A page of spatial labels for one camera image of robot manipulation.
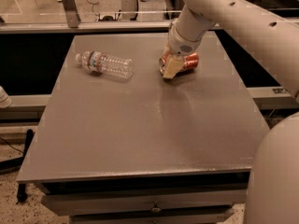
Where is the black floor cable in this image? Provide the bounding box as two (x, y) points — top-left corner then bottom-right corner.
(83, 0), (101, 16)

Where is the grey drawer cabinet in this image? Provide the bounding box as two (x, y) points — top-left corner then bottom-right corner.
(17, 33), (268, 224)

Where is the clear plastic water bottle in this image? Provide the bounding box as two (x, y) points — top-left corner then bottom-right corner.
(75, 51), (133, 79)

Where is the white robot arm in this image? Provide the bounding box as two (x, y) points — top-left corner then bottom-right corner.
(163, 0), (299, 224)

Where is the red coke can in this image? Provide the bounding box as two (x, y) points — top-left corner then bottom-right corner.
(159, 52), (199, 74)

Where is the grey metal railing frame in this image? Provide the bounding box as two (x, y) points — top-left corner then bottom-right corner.
(0, 0), (179, 34)

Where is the black stand leg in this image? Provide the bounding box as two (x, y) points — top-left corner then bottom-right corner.
(0, 128), (36, 203)

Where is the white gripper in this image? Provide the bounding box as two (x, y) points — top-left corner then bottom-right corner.
(162, 19), (202, 79)

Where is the top grey drawer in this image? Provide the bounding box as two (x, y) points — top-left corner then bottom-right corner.
(42, 187), (247, 216)

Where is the white object at left edge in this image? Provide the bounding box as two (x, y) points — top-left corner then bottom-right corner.
(0, 86), (13, 108)

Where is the round metal drawer knob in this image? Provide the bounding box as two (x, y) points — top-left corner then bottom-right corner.
(150, 205), (162, 213)

